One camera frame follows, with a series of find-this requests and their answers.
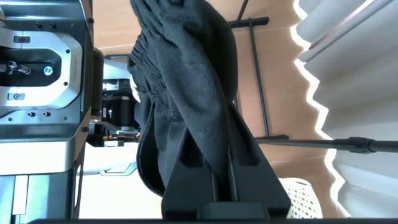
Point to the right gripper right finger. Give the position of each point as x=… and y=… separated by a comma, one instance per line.
x=252, y=180

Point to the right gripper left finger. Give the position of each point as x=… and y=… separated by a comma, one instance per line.
x=189, y=186

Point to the black shorts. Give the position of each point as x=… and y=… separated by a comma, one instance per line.
x=186, y=77

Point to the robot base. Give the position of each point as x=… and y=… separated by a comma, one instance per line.
x=40, y=93

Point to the white laundry basket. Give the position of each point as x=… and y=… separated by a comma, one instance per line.
x=301, y=199

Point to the black clothes rack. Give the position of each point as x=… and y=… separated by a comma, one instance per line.
x=259, y=77

